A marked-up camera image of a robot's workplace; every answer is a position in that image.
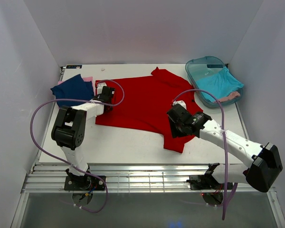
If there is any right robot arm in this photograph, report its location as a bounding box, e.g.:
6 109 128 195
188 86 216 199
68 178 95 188
167 103 283 192

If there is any teal plastic bin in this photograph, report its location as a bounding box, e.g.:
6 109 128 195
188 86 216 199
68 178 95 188
185 56 243 108

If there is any turquoise t shirt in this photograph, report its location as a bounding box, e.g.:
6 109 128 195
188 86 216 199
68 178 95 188
196 67 244 99

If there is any salmon pink t shirt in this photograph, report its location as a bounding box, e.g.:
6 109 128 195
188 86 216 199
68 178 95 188
218 91 241 103

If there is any red t shirt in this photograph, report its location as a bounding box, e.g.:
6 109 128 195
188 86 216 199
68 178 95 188
95 68 202 153

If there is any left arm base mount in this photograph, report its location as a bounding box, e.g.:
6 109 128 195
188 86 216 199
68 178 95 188
64 176 106 191

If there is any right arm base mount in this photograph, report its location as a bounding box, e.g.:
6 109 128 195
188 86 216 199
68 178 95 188
186 175 224 190

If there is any aluminium rail frame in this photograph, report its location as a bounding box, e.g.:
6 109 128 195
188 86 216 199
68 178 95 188
10 66 285 228

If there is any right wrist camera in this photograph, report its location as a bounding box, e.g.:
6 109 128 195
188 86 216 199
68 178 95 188
172 100 187 109

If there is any blue label sticker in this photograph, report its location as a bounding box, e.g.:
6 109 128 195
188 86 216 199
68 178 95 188
66 65 82 69

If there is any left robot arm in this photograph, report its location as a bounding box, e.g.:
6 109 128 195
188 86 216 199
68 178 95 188
51 83 115 185

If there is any pink folded t shirt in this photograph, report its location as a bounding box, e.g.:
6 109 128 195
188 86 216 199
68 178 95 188
58 77 93 85

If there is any navy blue folded t shirt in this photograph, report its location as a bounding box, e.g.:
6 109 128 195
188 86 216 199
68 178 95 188
50 74 94 101

